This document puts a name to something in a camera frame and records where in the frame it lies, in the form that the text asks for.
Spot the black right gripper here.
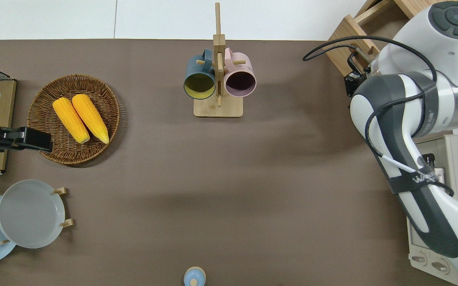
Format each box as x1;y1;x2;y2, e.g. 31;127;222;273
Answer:
355;56;375;80

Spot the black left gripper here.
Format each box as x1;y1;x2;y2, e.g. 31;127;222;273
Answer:
0;127;29;153

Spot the light wooden drawer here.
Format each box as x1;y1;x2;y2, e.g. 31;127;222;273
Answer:
326;0;397;77

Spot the yellow corn cob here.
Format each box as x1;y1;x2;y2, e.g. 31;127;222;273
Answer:
72;94;110;144
52;97;91;144

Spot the round wicker basket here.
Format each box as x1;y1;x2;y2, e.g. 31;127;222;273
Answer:
27;74;121;165

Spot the light wooden cabinet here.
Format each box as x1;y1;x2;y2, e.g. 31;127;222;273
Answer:
354;0;458;144

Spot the grey plate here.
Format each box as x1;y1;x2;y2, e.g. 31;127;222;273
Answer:
0;180;66;249

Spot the wooden plate rack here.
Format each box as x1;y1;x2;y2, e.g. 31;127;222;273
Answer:
0;187;74;245

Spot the pink mug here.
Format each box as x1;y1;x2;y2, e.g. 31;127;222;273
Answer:
223;48;257;98

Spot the wooden mug tree stand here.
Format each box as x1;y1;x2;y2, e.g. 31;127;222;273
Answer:
193;2;244;118

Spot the dark blue mug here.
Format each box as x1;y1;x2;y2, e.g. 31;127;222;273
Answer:
184;48;217;100

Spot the light blue round bottle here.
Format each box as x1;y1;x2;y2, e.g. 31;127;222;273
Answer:
184;267;206;286

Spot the black metal drawer handle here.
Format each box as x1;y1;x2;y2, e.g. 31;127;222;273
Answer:
347;51;364;74

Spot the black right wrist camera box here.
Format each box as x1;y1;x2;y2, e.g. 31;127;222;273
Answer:
344;74;364;99

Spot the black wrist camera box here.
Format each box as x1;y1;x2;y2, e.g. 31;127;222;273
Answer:
22;127;53;153
344;74;364;99

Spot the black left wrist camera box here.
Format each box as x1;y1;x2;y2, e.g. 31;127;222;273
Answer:
22;127;53;153

